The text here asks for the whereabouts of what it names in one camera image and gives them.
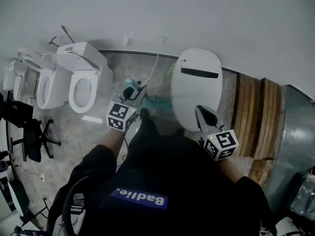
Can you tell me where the white pouch with navy stripes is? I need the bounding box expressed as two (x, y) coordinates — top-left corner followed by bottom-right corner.
(53, 193), (87, 236)

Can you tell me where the grey plastic-wrapped machine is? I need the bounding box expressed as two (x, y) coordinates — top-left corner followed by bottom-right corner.
(287, 166), (315, 221)

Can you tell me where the black office chair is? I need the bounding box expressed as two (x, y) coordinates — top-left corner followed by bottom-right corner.
(9, 118), (62, 162)

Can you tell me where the green plastic item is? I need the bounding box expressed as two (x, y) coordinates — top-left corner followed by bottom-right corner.
(165, 62), (177, 80)

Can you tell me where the white open toilet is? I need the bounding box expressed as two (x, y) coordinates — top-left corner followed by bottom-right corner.
(54, 41), (115, 114)
(16, 47), (72, 111)

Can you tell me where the person's black clothing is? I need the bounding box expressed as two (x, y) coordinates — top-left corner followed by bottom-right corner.
(46, 117), (278, 236)

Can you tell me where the thin black rod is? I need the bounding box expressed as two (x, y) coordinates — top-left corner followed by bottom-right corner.
(61, 24), (76, 44)

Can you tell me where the white oval closed toilet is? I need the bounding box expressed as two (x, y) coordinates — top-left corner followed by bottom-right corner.
(170, 48), (223, 133)

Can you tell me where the person's left shoe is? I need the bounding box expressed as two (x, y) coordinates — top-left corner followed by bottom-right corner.
(139, 107), (152, 124)

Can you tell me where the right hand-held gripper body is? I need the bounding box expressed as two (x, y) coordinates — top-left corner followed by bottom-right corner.
(199, 124), (240, 162)

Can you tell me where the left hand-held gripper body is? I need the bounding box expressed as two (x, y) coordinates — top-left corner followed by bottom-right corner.
(106, 96), (142, 133)

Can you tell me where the slatted wooden ramp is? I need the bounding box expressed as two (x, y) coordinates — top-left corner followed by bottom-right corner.
(254, 77), (283, 161)
(232, 72), (265, 157)

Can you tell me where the small white toilet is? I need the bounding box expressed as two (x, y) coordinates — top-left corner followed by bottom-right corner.
(2, 59), (28, 102)

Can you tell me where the white service robot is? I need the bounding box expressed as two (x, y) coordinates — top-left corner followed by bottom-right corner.
(275, 216), (306, 236)

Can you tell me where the black corrugated hose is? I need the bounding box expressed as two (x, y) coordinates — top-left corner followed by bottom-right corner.
(61, 176), (99, 236)

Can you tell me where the teal broom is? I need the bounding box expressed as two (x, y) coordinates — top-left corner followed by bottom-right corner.
(125, 78), (173, 111)

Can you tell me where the person's left forearm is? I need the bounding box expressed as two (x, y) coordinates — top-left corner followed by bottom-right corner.
(99, 127), (128, 157)

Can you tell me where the black T-handle tool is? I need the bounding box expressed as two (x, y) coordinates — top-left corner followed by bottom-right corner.
(48, 35), (61, 48)

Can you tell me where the curved wooden curb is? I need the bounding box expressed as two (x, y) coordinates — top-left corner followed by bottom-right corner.
(248, 155), (282, 189)

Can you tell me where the person's right forearm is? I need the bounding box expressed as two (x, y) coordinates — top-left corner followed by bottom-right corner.
(216, 157), (244, 184)

